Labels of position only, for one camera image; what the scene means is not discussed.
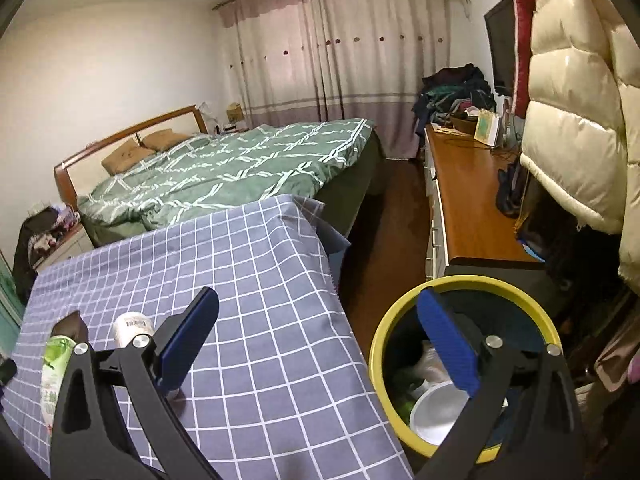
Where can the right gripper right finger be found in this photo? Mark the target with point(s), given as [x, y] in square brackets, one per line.
[522, 419]

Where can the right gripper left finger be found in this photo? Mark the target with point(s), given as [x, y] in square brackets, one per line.
[90, 439]

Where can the white paper cup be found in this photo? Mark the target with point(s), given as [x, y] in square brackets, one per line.
[436, 412]

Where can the yellow rimmed trash bin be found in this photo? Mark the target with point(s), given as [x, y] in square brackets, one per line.
[403, 363]

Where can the white plastic bottle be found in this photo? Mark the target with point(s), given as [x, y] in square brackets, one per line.
[131, 324]

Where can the green plastic bag in bin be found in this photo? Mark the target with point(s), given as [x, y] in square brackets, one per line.
[406, 400]

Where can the glass wardrobe sliding door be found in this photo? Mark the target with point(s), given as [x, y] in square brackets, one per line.
[11, 310]

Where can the blue checkered tablecloth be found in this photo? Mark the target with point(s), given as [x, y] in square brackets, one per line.
[279, 390]

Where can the white bedside drawer cabinet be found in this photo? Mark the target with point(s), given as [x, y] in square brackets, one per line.
[74, 243]

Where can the dark clothes on nightstand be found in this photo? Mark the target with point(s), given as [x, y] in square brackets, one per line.
[38, 236]

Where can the long wooden dresser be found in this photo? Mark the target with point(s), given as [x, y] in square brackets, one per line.
[461, 180]

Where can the wooden bed headboard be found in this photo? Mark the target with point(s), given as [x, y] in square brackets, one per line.
[83, 171]

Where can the brown pillow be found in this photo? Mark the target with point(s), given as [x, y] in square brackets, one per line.
[125, 157]
[163, 140]

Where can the cream puffer jacket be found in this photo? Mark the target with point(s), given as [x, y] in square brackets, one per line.
[581, 135]

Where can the framed picture on dresser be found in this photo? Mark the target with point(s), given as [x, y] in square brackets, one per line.
[487, 128]

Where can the green plaid bed duvet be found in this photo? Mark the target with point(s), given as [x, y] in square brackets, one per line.
[333, 162]

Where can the pile of dark clothes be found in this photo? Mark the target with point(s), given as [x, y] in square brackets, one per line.
[437, 99]

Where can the small box on far nightstand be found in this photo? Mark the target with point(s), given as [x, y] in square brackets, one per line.
[235, 113]

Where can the black television screen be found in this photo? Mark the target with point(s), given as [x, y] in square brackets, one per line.
[500, 26]

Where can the pink white curtain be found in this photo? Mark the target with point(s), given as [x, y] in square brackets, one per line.
[317, 60]

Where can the red garment hanging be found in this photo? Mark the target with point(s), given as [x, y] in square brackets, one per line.
[523, 14]

